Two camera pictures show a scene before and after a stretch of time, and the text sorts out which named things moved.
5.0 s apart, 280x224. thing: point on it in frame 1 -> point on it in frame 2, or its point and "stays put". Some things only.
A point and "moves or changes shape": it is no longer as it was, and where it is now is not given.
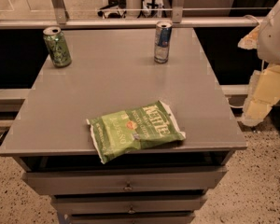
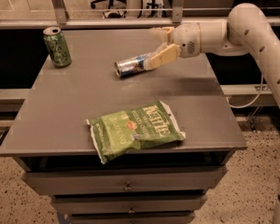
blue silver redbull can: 162,35 moves or changes shape
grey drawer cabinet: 112,70 stays put
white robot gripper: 274,39 -> 186,40
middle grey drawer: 127,204 stays put
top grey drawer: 62,182 stays put
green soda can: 58,47 stays put
